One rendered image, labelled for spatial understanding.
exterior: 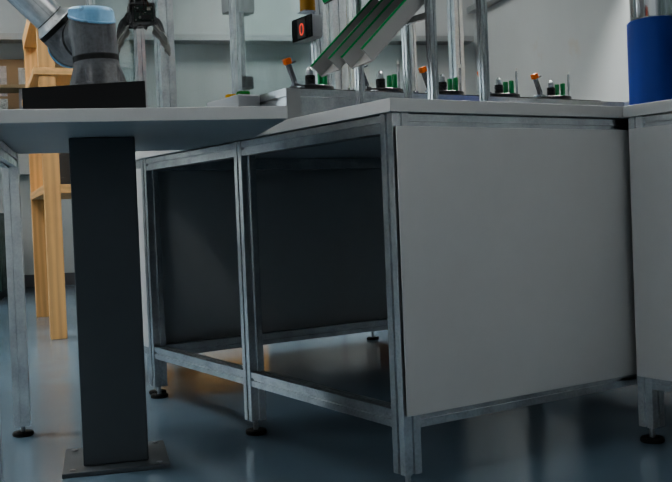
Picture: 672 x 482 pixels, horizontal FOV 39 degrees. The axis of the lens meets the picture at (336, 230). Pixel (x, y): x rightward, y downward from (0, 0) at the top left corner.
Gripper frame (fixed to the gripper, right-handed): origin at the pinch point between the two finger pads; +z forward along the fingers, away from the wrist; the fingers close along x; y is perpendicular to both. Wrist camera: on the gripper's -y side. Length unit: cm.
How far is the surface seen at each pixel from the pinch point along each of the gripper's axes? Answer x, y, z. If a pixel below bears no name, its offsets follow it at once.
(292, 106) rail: 36.1, 22.6, 18.6
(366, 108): 39, 72, 26
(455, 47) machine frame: 136, -83, -17
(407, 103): 46, 80, 27
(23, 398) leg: -40, -22, 94
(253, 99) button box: 28.6, 9.3, 14.4
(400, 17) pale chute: 58, 51, 1
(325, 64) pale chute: 46, 24, 8
